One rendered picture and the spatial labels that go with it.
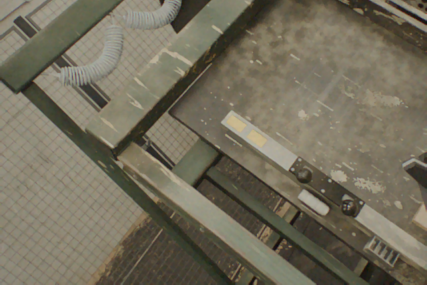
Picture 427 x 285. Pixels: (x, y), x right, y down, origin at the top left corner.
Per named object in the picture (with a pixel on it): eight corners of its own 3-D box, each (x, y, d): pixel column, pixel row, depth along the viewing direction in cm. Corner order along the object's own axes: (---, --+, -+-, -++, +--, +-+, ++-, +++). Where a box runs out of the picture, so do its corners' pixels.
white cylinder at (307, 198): (296, 199, 112) (322, 217, 110) (299, 195, 109) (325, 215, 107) (302, 190, 113) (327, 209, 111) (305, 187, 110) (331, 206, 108)
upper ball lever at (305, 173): (308, 181, 111) (305, 188, 98) (296, 172, 111) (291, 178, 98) (317, 169, 110) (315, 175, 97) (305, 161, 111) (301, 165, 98)
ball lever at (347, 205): (349, 209, 108) (351, 221, 95) (335, 200, 109) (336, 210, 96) (357, 197, 107) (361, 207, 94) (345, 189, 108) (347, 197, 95)
